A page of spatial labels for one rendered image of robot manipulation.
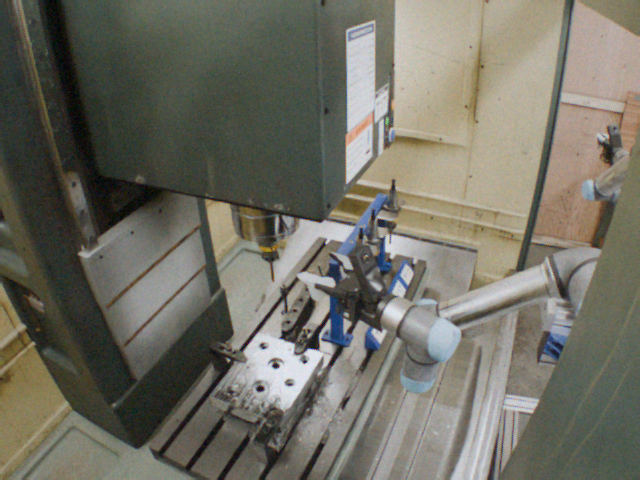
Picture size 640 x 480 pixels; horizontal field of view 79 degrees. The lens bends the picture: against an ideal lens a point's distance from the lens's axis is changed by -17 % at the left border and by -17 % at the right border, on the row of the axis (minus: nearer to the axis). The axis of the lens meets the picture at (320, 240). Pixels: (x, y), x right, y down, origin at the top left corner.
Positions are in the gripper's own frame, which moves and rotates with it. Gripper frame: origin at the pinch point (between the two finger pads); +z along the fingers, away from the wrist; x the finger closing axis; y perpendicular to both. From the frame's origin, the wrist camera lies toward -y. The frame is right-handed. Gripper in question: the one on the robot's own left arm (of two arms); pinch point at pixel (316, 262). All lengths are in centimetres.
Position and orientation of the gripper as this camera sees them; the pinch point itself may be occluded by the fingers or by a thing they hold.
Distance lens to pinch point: 102.9
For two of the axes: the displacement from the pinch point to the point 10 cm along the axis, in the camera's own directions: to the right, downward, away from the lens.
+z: -7.4, -3.9, 5.5
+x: 6.7, -4.2, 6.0
